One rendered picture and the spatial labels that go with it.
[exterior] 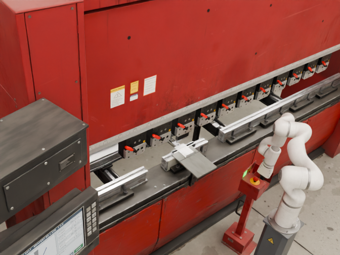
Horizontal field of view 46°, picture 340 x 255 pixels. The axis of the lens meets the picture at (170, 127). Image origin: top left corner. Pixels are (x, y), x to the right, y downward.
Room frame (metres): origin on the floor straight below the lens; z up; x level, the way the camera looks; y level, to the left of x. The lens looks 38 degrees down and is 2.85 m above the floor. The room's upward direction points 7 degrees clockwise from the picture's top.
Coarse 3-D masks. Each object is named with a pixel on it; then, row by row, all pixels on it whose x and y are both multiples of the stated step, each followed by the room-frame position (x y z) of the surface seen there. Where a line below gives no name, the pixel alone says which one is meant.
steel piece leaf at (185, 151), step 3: (183, 147) 2.16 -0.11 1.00; (186, 147) 2.17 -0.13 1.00; (180, 150) 2.13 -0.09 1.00; (183, 150) 2.13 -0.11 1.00; (186, 150) 2.14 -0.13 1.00; (189, 150) 2.14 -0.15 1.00; (183, 153) 2.10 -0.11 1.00; (186, 153) 2.10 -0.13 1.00; (189, 153) 2.11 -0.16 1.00; (192, 153) 2.10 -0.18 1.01; (186, 156) 2.06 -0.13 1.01
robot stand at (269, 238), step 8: (264, 232) 1.59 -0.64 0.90; (272, 232) 1.55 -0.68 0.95; (296, 232) 1.58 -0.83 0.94; (264, 240) 1.57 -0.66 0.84; (272, 240) 1.54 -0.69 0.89; (280, 240) 1.51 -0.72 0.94; (288, 240) 1.52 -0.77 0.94; (256, 248) 1.61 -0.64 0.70; (264, 248) 1.56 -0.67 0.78; (272, 248) 1.53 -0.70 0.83; (280, 248) 1.51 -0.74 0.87; (288, 248) 1.57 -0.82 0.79
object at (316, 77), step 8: (336, 56) 3.72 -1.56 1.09; (328, 64) 3.76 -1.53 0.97; (336, 64) 3.70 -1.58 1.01; (320, 72) 3.79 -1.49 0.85; (328, 72) 3.73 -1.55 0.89; (336, 72) 3.68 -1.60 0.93; (304, 80) 3.90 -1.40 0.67; (312, 80) 3.83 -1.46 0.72; (320, 80) 3.77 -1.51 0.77; (288, 88) 4.01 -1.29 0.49; (296, 88) 3.94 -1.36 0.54; (304, 88) 3.88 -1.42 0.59; (280, 96) 4.06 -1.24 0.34; (288, 96) 3.99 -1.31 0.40; (336, 128) 3.51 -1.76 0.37; (336, 136) 3.49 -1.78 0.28; (328, 144) 3.52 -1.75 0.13; (336, 144) 3.46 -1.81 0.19; (328, 152) 3.49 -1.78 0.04; (336, 152) 3.49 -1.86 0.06
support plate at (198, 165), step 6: (192, 150) 2.15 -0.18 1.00; (174, 156) 2.06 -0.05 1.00; (180, 156) 2.07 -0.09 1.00; (192, 156) 2.08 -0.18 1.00; (198, 156) 2.09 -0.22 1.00; (204, 156) 2.10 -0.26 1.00; (180, 162) 2.01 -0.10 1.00; (186, 162) 2.01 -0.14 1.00; (192, 162) 2.02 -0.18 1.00; (198, 162) 2.03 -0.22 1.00; (204, 162) 2.04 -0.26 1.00; (210, 162) 2.04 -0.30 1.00; (186, 168) 1.96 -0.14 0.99; (192, 168) 1.96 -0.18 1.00; (198, 168) 1.97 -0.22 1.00; (204, 168) 1.98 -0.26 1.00; (210, 168) 1.98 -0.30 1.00; (198, 174) 1.92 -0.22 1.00; (204, 174) 1.93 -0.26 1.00
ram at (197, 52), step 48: (144, 0) 1.86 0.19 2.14; (192, 0) 2.04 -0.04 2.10; (240, 0) 2.31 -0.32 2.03; (288, 0) 2.64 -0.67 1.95; (336, 0) 3.08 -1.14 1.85; (96, 48) 1.65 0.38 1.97; (144, 48) 1.84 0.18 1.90; (192, 48) 2.08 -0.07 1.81; (240, 48) 2.38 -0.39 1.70; (288, 48) 2.76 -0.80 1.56; (336, 48) 3.29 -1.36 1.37; (96, 96) 1.65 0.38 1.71; (144, 96) 1.86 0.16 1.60; (192, 96) 2.12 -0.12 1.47
